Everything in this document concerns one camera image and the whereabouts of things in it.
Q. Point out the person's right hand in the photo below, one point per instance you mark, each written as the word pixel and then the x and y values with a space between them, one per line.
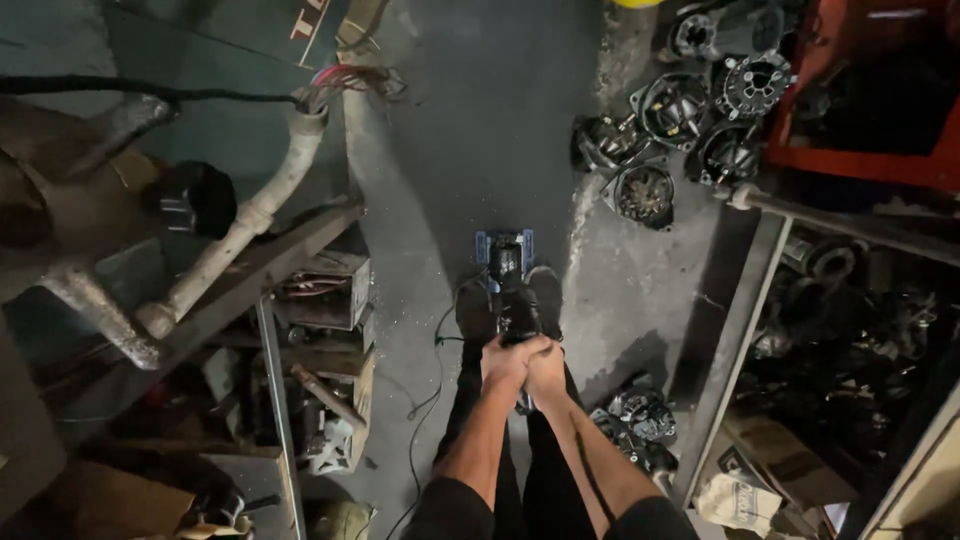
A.
pixel 547 375

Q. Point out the person's left hand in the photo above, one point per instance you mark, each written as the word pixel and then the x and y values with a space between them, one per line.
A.
pixel 504 365

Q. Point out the person's left fingers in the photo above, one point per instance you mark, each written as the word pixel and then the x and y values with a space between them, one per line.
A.
pixel 527 345

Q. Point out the person's right fingers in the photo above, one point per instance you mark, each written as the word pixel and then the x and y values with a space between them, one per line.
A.
pixel 553 354

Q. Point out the black starter motor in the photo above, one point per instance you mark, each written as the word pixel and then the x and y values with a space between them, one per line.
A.
pixel 513 300

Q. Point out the person's right dark shoe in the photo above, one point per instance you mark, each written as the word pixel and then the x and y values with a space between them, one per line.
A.
pixel 546 296

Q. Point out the person's dark shoe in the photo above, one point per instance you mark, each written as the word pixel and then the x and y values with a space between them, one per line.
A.
pixel 546 296
pixel 472 311

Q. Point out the person's left dark shoe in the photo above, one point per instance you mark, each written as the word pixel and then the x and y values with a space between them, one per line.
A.
pixel 472 311

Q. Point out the black alternator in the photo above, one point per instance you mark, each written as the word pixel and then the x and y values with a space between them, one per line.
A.
pixel 641 409
pixel 634 446

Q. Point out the person's black trousers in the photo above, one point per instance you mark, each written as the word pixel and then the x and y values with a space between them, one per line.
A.
pixel 547 480

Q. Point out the cluttered metal workbench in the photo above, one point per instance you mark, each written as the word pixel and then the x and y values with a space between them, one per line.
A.
pixel 300 360

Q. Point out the white paper bag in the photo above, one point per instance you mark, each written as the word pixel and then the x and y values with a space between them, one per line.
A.
pixel 739 502

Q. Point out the heap of round alternator housings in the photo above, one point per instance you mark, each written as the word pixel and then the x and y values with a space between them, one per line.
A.
pixel 675 112

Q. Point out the grey metal rack with parts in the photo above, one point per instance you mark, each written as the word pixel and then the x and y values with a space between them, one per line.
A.
pixel 840 337

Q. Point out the grey bent metal pipe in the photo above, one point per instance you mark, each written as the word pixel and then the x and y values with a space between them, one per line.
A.
pixel 247 217

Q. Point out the yellow round object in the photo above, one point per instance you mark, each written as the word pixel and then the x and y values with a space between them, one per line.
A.
pixel 637 3

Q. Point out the black ribbed knob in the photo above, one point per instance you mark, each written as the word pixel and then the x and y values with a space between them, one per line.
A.
pixel 196 199

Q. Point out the red metal crate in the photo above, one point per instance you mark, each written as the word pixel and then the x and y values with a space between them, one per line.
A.
pixel 862 161

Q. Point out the dark teal sign board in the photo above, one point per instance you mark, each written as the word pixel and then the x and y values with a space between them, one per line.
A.
pixel 247 26

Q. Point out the blue metal base plate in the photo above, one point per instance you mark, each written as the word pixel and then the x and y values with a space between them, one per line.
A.
pixel 481 251

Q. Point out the rusty metal press frame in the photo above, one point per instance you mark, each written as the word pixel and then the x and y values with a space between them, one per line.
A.
pixel 67 217

